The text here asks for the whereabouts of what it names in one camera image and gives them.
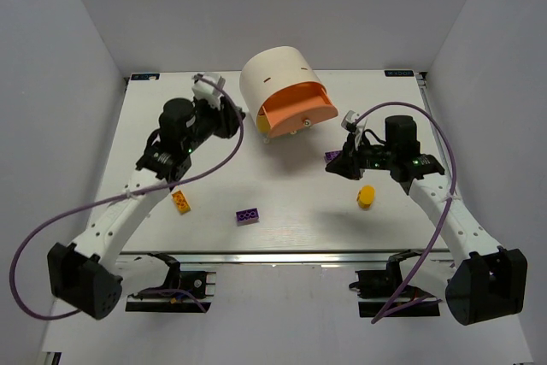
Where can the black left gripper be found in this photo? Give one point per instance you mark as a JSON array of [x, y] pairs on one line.
[[226, 118]]

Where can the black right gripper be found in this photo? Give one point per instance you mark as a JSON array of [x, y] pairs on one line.
[[350, 160]]

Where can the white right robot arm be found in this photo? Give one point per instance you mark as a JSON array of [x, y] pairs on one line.
[[487, 281]]

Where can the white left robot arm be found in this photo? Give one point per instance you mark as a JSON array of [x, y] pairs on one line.
[[86, 273]]

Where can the purple lego brick studs up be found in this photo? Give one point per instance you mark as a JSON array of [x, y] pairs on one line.
[[330, 155]]

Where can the yellow rounded lego brick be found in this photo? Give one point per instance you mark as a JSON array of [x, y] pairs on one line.
[[365, 197]]

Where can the white round drawer cabinet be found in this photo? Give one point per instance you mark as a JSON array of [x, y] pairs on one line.
[[270, 71]]

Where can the orange open drawer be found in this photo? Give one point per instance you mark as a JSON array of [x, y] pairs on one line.
[[294, 108]]

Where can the blue label sticker right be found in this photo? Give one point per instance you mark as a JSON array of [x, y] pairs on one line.
[[399, 73]]

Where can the blue label sticker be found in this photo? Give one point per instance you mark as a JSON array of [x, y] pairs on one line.
[[399, 73], [145, 77]]

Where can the purple lego brick underside up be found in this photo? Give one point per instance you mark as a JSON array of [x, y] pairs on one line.
[[247, 216]]

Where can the blue label sticker left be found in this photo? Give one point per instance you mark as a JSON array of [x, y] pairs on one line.
[[145, 77]]

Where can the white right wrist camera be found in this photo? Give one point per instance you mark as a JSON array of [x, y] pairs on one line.
[[349, 123]]

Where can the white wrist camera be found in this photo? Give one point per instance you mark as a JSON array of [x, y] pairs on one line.
[[349, 123], [206, 87]]

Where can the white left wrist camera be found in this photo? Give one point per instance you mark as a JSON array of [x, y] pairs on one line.
[[206, 87]]

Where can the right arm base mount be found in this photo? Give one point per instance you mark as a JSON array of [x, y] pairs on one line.
[[375, 286]]

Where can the aluminium table edge rail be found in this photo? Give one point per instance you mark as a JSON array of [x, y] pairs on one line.
[[281, 257]]

